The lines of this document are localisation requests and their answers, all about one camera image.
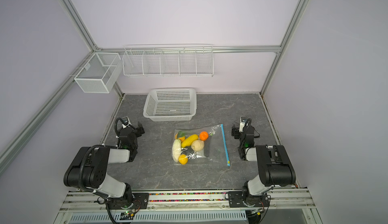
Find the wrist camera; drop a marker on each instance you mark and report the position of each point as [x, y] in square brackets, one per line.
[125, 122]
[242, 123]

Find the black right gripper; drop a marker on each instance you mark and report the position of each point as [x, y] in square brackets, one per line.
[236, 132]

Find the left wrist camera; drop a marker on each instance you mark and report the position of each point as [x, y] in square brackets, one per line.
[125, 122]

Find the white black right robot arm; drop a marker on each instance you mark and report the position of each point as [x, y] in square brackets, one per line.
[274, 166]

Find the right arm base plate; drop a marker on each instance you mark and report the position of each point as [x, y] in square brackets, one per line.
[241, 199]

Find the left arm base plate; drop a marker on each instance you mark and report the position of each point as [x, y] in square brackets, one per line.
[136, 201]

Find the white mesh wall box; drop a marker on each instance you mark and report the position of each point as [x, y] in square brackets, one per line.
[100, 72]

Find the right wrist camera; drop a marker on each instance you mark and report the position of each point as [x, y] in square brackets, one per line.
[242, 123]

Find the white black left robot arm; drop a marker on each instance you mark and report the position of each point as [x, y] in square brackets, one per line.
[88, 170]

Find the aluminium front rail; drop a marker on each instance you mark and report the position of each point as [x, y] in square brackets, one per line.
[219, 200]

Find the orange toy fruit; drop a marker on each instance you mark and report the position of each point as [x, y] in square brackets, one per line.
[203, 136]

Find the beige toy garlic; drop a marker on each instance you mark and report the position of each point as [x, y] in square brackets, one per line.
[198, 145]

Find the yellow toy lemon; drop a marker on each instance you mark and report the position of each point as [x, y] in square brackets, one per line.
[183, 159]

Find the yellow red toy peach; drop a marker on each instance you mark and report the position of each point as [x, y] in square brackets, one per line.
[180, 135]

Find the white wire wall shelf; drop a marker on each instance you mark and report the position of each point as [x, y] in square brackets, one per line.
[168, 60]

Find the white perforated plastic basket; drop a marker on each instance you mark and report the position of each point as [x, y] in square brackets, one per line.
[170, 104]

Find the clear zip top bag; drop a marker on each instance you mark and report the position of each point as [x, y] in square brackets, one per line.
[215, 151]

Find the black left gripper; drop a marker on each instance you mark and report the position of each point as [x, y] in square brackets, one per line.
[139, 130]

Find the white vent grille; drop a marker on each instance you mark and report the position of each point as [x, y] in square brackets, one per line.
[159, 217]

